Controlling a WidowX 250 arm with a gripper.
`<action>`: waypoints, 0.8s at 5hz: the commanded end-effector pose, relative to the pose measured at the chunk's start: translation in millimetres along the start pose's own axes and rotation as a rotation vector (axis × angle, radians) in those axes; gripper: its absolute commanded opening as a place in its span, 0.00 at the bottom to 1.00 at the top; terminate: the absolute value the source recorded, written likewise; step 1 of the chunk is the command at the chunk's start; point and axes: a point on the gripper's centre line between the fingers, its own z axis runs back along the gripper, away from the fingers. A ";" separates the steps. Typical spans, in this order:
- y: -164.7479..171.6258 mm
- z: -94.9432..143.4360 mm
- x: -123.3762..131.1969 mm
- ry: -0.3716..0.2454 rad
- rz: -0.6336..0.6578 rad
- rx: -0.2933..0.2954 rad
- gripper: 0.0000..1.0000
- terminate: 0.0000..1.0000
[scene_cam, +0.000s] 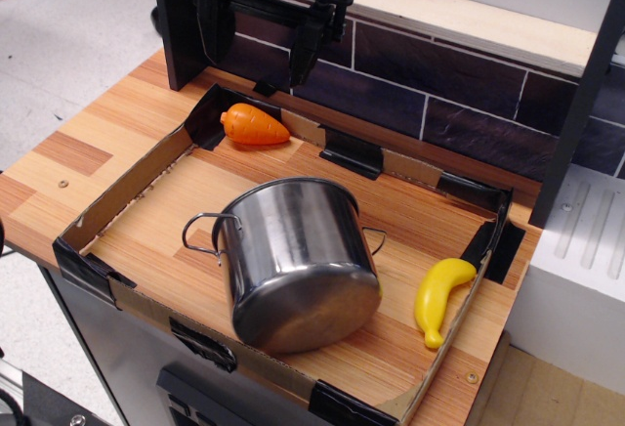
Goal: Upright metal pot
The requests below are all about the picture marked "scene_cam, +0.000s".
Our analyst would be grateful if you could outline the dark grey upright post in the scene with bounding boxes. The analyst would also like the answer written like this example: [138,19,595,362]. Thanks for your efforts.
[528,0,624,229]

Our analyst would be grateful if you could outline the black oven control panel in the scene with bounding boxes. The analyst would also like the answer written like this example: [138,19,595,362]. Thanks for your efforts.
[155,365,260,426]

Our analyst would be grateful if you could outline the yellow toy banana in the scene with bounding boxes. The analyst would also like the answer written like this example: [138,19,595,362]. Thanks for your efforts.
[414,258,478,349]

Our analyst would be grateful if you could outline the stainless steel pot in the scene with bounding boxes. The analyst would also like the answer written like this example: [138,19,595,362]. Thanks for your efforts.
[205,177,383,354]

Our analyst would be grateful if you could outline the orange toy carrot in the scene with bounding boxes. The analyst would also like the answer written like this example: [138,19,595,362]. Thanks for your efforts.
[220,103,291,146]

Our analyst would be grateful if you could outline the cardboard fence with black tape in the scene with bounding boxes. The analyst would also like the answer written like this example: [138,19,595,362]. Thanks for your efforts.
[53,85,531,425]

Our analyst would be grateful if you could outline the dark brick backsplash panel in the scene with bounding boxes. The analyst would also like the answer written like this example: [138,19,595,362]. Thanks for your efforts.
[220,0,597,182]

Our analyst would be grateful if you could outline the white sink drainboard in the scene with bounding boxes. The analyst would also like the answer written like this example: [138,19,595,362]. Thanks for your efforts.
[531,165,624,301]

